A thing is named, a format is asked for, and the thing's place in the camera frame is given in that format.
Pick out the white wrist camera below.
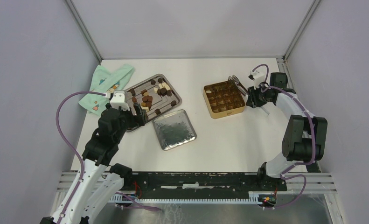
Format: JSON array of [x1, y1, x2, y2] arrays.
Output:
[[249, 70, 265, 89], [110, 91, 130, 111]]

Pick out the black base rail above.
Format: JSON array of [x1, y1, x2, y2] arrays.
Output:
[[120, 172, 287, 198]]

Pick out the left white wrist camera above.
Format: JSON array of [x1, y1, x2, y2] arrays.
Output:
[[110, 91, 130, 111]]

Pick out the green printed cloth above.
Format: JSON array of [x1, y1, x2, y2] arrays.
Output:
[[78, 64, 135, 116]]

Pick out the metal serving tongs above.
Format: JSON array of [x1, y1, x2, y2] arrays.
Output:
[[228, 75, 270, 116]]

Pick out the white slotted cable duct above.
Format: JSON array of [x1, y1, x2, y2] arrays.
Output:
[[108, 192, 262, 205]]

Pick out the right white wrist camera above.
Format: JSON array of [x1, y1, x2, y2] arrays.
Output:
[[249, 70, 265, 89]]

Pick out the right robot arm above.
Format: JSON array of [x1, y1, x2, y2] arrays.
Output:
[[246, 70, 327, 190]]

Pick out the steel tray with rack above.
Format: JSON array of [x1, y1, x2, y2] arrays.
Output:
[[125, 74, 182, 123]]

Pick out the gold chocolate box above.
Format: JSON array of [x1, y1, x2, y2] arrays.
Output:
[[203, 81, 245, 119]]

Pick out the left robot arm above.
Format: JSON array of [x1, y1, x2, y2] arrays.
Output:
[[41, 103, 146, 224]]

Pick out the small square steel tray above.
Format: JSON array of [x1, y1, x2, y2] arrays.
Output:
[[153, 109, 197, 151]]

